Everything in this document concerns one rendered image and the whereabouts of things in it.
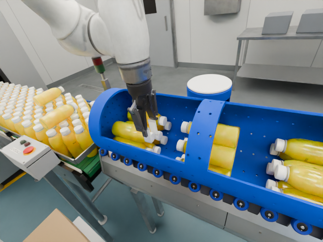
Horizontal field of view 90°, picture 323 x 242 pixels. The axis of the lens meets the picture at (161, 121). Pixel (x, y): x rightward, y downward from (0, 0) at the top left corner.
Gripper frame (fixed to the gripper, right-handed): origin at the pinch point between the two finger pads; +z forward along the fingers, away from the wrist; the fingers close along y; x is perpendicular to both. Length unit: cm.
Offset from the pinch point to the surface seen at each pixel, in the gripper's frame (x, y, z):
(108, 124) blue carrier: 22.6, 0.4, 2.7
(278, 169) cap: -39.4, -0.7, 1.3
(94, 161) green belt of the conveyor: 32.9, -8.3, 22.7
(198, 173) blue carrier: -20.8, -9.1, 2.2
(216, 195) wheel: -26.0, -6.0, 15.7
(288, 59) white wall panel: -82, 335, 80
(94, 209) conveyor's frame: 62, -15, 88
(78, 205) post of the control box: 45, -24, 50
